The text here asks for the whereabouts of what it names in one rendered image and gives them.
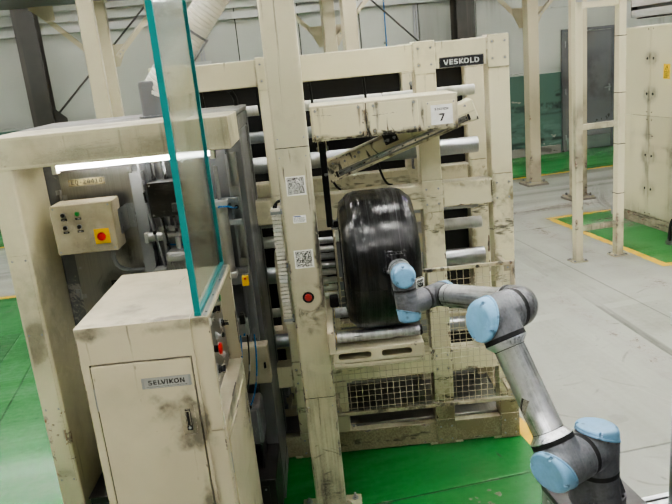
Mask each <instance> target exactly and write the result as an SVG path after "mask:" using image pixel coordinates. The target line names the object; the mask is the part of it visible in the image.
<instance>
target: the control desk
mask: <svg viewBox="0 0 672 504"><path fill-rule="evenodd" d="M73 332H74V337H75V342H76V347H77V351H78V356H79V361H80V366H81V371H82V375H83V380H84V385H85V390H86V394H87V399H88V404H89V409H90V413H91V418H92V423H93V428H94V433H95V437H96V442H97V447H98V452H99V456H100V461H101V466H102V471H103V475H104V480H105V485H106V490H107V495H108V499H109V504H263V498H262V491H261V484H260V477H259V470H258V463H257V456H256V449H255V442H254V435H253V428H252V421H251V414H250V407H249V400H248V393H247V386H246V379H245V372H244V365H243V358H242V350H241V343H240V336H239V329H238V322H237V315H236V308H235V300H234V293H233V286H232V279H231V272H230V265H229V264H227V265H223V267H222V269H221V271H220V273H219V276H218V278H217V280H216V282H215V285H214V287H213V289H212V291H211V294H210V296H209V298H208V300H207V303H206V305H205V307H204V309H203V312H202V314H201V316H194V310H193V304H192V297H191V291H190V285H189V279H188V272H187V269H179V270H169V271H159V272H149V273H139V274H129V275H122V276H121V277H120V278H119V279H118V280H117V281H116V282H115V284H114V285H113V286H112V287H111V288H110V289H109V290H108V291H107V292H106V294H105V295H104V296H103V297H102V298H101V299H100V300H99V301H98V302H97V304H96V305H95V306H94V307H93V308H92V309H91V310H90V311H89V312H88V314H87V315H86V316H85V317H84V318H83V319H82V320H81V321H80V322H79V324H78V325H77V326H76V327H75V328H74V329H73Z"/></svg>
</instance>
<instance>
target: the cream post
mask: <svg viewBox="0 0 672 504"><path fill-rule="evenodd" d="M257 7H258V15H259V23H260V32H261V40H262V49H263V57H264V65H265V74H266V82H267V91H268V99H269V108H270V116H271V124H272V133H273V141H274V149H275V158H276V166H277V175H278V183H279V192H280V199H281V208H282V217H283V225H284V234H285V242H286V251H287V259H288V267H289V275H290V284H291V293H292V301H293V309H294V318H295V325H296V335H297V343H298V352H299V360H300V368H301V377H302V385H303V394H304V402H305V410H306V419H307V427H308V436H309V444H310V453H311V461H312V469H313V477H314V486H315V495H316V503H317V504H347V502H346V491H345V481H344V472H343V462H342V453H341V444H340V434H339V425H338V415H337V406H336V396H335V387H334V377H333V368H332V358H331V355H330V354H329V347H328V337H327V311H326V301H325V292H324V283H323V273H322V264H321V254H320V245H319V235H318V226H317V216H316V207H315V197H314V188H313V178H312V169H311V159H310V150H309V140H308V131H307V121H306V112H305V103H304V93H303V84H302V74H301V65H300V55H299V46H298V36H297V27H296V17H295V8H294V0H257ZM301 175H305V183H306V193H307V195H297V196H287V191H286V183H285V177H291V176H301ZM298 215H306V222H304V223H295V224H294V223H293V216H298ZM306 249H313V257H314V266H315V267H312V268H302V269H295V260H294V252H293V251H296V250H306ZM306 294H311V295H312V300H311V301H306V300H305V295H306Z"/></svg>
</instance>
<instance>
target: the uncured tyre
mask: <svg viewBox="0 0 672 504"><path fill-rule="evenodd" d="M337 221H338V232H339V243H340V253H341V263H342V273H343V282H344V292H345V300H346V308H347V312H348V316H349V319H350V321H351V322H352V323H353V324H355V325H356V326H357V327H359V328H362V329H372V328H381V327H391V326H401V325H408V324H411V323H402V322H400V321H399V319H398V315H397V311H396V304H395V298H393V296H392V289H391V279H390V275H387V274H386V273H384V272H383V268H385V267H386V261H385V253H384V251H386V252H387V251H391V250H392V251H393V252H394V251H395V252H396V251H403V249H405V250H406V257H407V262H408V263H409V264H410V266H412V267H413V269H414V271H415V274H416V278H418V277H421V276H423V266H422V255H421V246H420V238H419V232H418V226H417V221H416V217H415V213H414V209H413V205H412V202H411V199H410V197H409V196H408V195H407V194H406V193H404V192H403V191H402V190H400V189H399V188H394V187H388V188H378V189H368V190H358V191H351V192H349V193H346V194H345V195H344V196H343V197H342V199H341V200H340V201H339V202H338V210H337Z"/></svg>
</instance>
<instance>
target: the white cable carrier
mask: <svg viewBox="0 0 672 504"><path fill-rule="evenodd" d="M278 211H282V209H280V206H277V208H276V207H275V208H274V209H273V207H271V212H278ZM271 216H272V224H273V232H274V240H275V248H276V256H277V264H278V265H277V266H278V272H279V279H280V280H279V282H280V290H281V297H282V306H283V313H284V319H292V318H294V315H293V314H292V312H293V311H292V303H291V295H290V288H289V280H288V272H287V271H288V270H287V268H289V267H288V263H287V262H286V254H285V246H284V238H283V230H282V222H281V214H279V215H271Z"/></svg>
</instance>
